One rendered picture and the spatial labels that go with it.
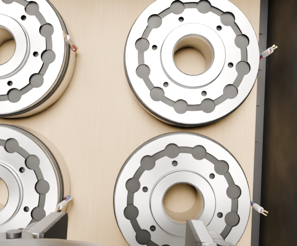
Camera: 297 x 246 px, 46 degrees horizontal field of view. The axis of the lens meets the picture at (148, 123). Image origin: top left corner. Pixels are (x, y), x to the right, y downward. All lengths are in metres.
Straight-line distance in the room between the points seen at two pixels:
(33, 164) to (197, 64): 0.15
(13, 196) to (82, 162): 0.06
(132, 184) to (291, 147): 0.11
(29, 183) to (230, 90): 0.16
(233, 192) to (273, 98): 0.08
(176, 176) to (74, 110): 0.10
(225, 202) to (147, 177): 0.06
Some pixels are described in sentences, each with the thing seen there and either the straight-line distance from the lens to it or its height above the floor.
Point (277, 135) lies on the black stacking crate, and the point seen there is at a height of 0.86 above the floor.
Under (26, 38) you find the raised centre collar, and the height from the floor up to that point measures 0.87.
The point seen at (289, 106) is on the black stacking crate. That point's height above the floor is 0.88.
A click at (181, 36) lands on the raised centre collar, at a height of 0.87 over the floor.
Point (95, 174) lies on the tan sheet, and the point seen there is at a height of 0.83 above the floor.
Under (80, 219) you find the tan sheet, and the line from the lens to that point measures 0.31.
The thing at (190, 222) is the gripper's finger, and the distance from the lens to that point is 0.16.
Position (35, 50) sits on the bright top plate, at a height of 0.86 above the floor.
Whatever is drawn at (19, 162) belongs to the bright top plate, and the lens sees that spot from 0.28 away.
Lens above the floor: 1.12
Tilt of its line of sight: 88 degrees down
